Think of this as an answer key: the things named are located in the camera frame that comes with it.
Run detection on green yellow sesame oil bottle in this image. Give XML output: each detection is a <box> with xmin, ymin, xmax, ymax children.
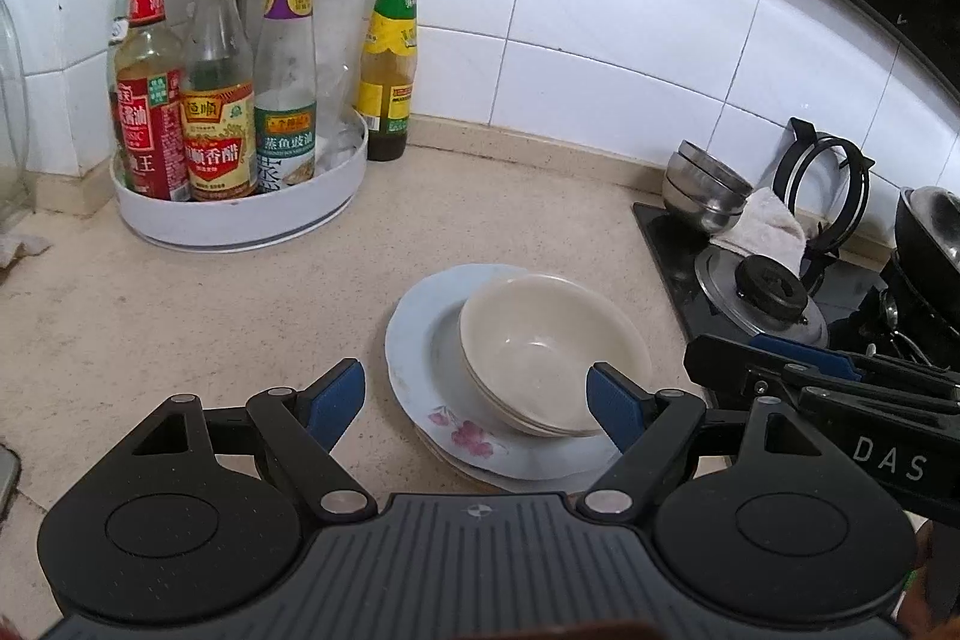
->
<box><xmin>355</xmin><ymin>0</ymin><xmax>418</xmax><ymax>163</ymax></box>

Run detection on green label fish sauce bottle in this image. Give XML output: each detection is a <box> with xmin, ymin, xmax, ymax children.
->
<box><xmin>254</xmin><ymin>0</ymin><xmax>317</xmax><ymax>191</ymax></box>

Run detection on white plate red flower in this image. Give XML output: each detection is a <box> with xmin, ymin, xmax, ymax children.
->
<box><xmin>386</xmin><ymin>263</ymin><xmax>619</xmax><ymax>494</ymax></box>

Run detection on cream bowl front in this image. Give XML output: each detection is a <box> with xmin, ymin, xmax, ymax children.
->
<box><xmin>459</xmin><ymin>273</ymin><xmax>651</xmax><ymax>431</ymax></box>

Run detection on steel sink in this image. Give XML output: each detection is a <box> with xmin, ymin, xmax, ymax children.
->
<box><xmin>0</xmin><ymin>445</ymin><xmax>21</xmax><ymax>520</ymax></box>

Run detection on black wok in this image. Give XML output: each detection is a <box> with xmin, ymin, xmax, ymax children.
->
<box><xmin>895</xmin><ymin>185</ymin><xmax>960</xmax><ymax>326</ymax></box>

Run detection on stacked steel bowls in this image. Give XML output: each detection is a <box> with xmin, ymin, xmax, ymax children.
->
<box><xmin>662</xmin><ymin>140</ymin><xmax>754</xmax><ymax>236</ymax></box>

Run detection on white cloth on stove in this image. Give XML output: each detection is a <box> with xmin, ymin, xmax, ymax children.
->
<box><xmin>711</xmin><ymin>187</ymin><xmax>807</xmax><ymax>276</ymax></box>

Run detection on cream bowl back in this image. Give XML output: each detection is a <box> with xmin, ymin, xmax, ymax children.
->
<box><xmin>470</xmin><ymin>377</ymin><xmax>601</xmax><ymax>438</ymax></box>

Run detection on dark bottle behind rack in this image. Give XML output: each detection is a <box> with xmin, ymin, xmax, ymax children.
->
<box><xmin>107</xmin><ymin>0</ymin><xmax>133</xmax><ymax>188</ymax></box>

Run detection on clear plastic bag in rack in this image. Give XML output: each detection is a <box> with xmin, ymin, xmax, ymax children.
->
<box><xmin>314</xmin><ymin>0</ymin><xmax>366</xmax><ymax>170</ymax></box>

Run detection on red label soy sauce bottle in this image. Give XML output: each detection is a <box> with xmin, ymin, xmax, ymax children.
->
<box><xmin>116</xmin><ymin>0</ymin><xmax>190</xmax><ymax>202</ymax></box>

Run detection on crumpled beige dish cloth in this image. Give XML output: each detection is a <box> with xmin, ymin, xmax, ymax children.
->
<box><xmin>0</xmin><ymin>234</ymin><xmax>52</xmax><ymax>269</ymax></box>

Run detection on yellow label vinegar bottle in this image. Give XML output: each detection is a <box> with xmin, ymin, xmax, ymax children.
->
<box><xmin>182</xmin><ymin>0</ymin><xmax>257</xmax><ymax>202</ymax></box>

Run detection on glass pot lid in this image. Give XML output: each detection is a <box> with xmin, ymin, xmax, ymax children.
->
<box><xmin>0</xmin><ymin>0</ymin><xmax>32</xmax><ymax>230</ymax></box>

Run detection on black burner pot support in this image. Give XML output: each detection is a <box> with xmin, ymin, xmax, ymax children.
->
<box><xmin>771</xmin><ymin>117</ymin><xmax>874</xmax><ymax>296</ymax></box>

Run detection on black gas stove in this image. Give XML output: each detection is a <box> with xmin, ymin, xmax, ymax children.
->
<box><xmin>633</xmin><ymin>203</ymin><xmax>958</xmax><ymax>370</ymax></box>

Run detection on cream bowl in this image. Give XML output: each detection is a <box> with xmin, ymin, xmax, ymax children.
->
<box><xmin>459</xmin><ymin>273</ymin><xmax>651</xmax><ymax>431</ymax></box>
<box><xmin>470</xmin><ymin>377</ymin><xmax>601</xmax><ymax>438</ymax></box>

